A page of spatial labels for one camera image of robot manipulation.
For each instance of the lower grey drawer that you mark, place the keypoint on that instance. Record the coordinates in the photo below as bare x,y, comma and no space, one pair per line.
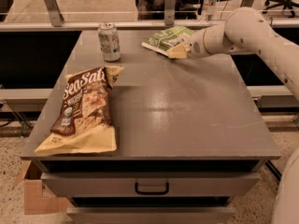
151,215

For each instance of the green jalapeno chip bag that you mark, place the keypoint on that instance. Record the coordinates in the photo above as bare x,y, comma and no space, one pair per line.
166,39

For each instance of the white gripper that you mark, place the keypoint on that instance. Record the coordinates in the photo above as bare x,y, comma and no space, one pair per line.
195,46

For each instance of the brown cardboard box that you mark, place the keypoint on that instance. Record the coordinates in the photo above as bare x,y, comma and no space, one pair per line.
38,199

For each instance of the black office chair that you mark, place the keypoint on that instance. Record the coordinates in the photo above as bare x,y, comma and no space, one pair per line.
289,4

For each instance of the white green soda can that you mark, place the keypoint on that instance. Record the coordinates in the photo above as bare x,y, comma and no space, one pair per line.
109,41

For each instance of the grey metal drawer cabinet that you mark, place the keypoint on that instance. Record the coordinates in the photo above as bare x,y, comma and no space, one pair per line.
172,116

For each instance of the brown sea salt chip bag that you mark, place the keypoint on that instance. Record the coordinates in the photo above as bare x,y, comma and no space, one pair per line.
85,124

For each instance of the clear plastic water bottle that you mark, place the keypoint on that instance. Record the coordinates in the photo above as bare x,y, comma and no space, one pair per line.
208,10

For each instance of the dark round object far left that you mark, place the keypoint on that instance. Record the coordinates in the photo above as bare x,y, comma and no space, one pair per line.
5,6

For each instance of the upper grey drawer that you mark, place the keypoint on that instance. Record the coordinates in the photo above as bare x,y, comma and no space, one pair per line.
123,184

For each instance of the black drawer handle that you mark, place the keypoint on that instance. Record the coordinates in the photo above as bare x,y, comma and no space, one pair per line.
152,190

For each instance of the grey drawer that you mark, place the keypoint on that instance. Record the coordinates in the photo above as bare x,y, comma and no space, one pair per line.
123,184
151,215

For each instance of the person sitting in background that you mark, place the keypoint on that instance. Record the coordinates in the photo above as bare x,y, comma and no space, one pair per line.
157,9

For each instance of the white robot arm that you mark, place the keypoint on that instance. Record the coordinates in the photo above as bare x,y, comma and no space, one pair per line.
247,30

